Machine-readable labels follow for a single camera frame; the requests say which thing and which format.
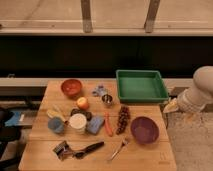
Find yellow banana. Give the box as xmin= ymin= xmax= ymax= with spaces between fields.
xmin=46 ymin=105 xmax=66 ymax=122

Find light blue crumpled cloth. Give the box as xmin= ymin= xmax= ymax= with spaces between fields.
xmin=92 ymin=85 xmax=107 ymax=97

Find dark brown block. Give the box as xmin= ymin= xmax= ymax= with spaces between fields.
xmin=70 ymin=108 xmax=92 ymax=121

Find dark red grape bunch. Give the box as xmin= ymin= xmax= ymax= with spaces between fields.
xmin=116 ymin=106 xmax=130 ymax=135

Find small metal cup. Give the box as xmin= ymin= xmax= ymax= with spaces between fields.
xmin=101 ymin=94 xmax=113 ymax=106

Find orange carrot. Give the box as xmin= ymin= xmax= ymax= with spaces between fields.
xmin=104 ymin=112 xmax=113 ymax=137

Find purple bowl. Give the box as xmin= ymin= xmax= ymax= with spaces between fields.
xmin=130 ymin=116 xmax=159 ymax=144

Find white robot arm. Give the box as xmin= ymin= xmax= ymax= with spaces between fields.
xmin=163 ymin=66 xmax=213 ymax=113

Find metal fork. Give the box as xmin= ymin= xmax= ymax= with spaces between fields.
xmin=107 ymin=138 xmax=130 ymax=162

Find red bowl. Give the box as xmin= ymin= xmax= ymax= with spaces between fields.
xmin=61 ymin=79 xmax=82 ymax=98

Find red yellow apple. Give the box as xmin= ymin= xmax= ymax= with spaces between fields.
xmin=76 ymin=97 xmax=89 ymax=110

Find black metal clip tool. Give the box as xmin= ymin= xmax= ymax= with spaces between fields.
xmin=53 ymin=141 xmax=74 ymax=161

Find yellow-tipped gripper finger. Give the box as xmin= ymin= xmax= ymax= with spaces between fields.
xmin=163 ymin=98 xmax=179 ymax=113

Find green plastic tray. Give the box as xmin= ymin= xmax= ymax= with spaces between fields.
xmin=116 ymin=70 xmax=169 ymax=103

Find blue plastic cup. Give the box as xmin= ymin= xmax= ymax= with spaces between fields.
xmin=48 ymin=117 xmax=64 ymax=134

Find blue sponge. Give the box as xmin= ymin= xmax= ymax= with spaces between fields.
xmin=86 ymin=116 xmax=104 ymax=135

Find black chair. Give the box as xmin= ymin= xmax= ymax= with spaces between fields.
xmin=0 ymin=107 xmax=21 ymax=171

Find black handled spoon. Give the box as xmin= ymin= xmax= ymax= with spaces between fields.
xmin=74 ymin=141 xmax=104 ymax=159

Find white plastic cup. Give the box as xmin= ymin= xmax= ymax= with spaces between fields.
xmin=69 ymin=114 xmax=87 ymax=134

